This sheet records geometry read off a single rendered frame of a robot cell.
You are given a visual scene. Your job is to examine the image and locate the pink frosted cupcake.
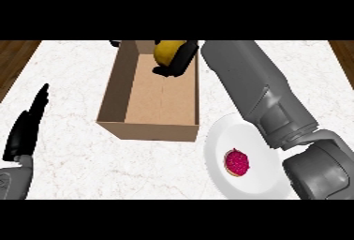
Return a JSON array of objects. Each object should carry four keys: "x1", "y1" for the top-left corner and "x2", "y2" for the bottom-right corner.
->
[{"x1": 222, "y1": 147, "x2": 252, "y2": 178}]

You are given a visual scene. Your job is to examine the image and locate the white plate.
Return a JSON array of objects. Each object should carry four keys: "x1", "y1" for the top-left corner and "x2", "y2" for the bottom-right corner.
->
[{"x1": 203, "y1": 112, "x2": 300, "y2": 201}]

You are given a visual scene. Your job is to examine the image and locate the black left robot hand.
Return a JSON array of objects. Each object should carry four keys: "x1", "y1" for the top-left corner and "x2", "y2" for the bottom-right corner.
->
[{"x1": 1, "y1": 82, "x2": 51, "y2": 162}]

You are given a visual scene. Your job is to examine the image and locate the brown cardboard box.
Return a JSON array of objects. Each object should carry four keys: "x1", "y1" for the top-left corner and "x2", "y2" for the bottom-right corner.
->
[{"x1": 95, "y1": 39, "x2": 200, "y2": 143}]

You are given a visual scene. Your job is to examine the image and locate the yellow lemon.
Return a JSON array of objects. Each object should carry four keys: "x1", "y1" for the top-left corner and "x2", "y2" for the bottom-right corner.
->
[{"x1": 151, "y1": 39, "x2": 188, "y2": 68}]

